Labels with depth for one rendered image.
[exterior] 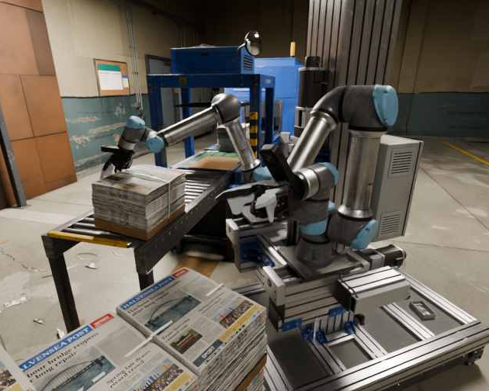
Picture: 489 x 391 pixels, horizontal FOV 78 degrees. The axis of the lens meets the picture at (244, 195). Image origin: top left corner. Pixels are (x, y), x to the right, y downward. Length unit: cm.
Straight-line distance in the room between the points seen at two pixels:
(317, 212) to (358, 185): 26
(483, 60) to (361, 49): 923
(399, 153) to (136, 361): 124
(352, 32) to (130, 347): 124
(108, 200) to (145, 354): 79
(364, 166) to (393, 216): 60
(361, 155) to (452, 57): 931
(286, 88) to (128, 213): 362
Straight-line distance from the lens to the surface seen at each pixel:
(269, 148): 65
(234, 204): 66
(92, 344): 96
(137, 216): 141
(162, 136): 139
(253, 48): 238
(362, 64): 133
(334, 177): 82
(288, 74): 467
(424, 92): 1010
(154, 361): 87
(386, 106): 97
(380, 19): 138
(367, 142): 101
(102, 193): 150
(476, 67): 1043
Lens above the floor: 146
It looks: 20 degrees down
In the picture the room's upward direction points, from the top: straight up
